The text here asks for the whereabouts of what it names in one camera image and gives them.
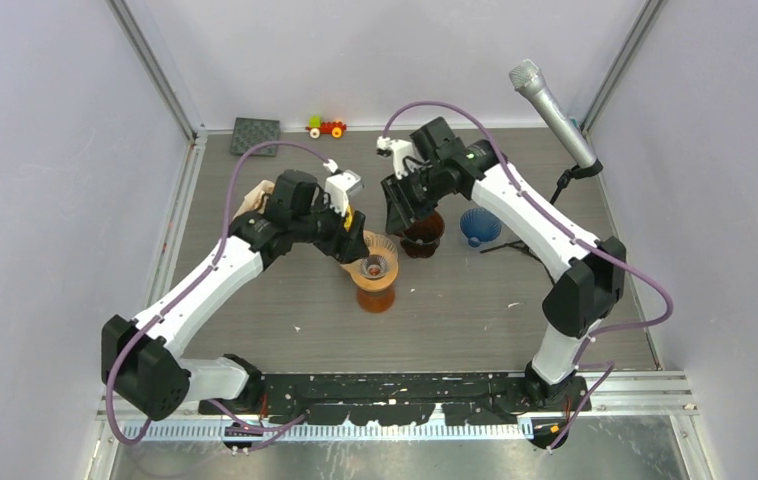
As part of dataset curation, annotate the wooden ring holder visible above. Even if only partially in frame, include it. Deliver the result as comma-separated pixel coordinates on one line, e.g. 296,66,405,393
345,260,399,291

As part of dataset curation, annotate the yellow green window block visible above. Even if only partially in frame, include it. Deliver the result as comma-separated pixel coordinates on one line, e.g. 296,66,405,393
344,206,354,231

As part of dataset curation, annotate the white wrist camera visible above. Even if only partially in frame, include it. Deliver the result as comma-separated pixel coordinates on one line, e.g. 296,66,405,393
376,136,423,180
324,170,363,216

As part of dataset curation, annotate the clear glass dripper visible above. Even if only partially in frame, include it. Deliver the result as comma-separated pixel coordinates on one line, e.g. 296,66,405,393
356,231,399,280

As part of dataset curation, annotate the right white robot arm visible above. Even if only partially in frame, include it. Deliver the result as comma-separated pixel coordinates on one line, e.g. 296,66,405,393
376,117,626,411

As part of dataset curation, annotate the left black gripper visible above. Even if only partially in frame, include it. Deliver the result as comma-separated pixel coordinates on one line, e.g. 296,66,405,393
291,191,368,263

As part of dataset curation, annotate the amber glass carafe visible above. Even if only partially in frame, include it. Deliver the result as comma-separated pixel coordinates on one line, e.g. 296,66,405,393
356,285,396,313

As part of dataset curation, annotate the brown glass dripper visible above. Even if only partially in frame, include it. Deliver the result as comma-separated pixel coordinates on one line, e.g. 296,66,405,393
398,211,445,259

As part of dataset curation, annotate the coffee filter box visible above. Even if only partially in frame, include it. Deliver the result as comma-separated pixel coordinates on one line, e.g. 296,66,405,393
232,180,275,219

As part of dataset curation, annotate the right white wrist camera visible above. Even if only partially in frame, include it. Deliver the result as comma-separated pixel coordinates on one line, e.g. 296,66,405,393
376,136,423,180

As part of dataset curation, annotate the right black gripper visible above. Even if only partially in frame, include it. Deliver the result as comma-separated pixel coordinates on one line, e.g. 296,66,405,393
381,163,448,235

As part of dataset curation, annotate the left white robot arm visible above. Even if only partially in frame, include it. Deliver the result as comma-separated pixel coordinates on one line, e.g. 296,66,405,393
101,169,369,421

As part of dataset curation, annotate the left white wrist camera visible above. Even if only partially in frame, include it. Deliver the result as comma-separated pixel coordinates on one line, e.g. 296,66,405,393
324,170,363,216

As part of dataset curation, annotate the silver microphone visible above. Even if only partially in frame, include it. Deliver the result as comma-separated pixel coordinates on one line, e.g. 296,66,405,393
509,59,598,169

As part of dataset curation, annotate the blue dripper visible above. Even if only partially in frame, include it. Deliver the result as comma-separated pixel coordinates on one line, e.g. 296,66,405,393
459,207,502,248

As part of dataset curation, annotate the small toy train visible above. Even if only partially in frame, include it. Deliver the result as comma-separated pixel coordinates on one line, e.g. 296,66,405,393
305,115,347,139

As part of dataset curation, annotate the dark grey baseplate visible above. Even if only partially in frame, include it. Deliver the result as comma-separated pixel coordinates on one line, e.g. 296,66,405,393
229,117,281,156

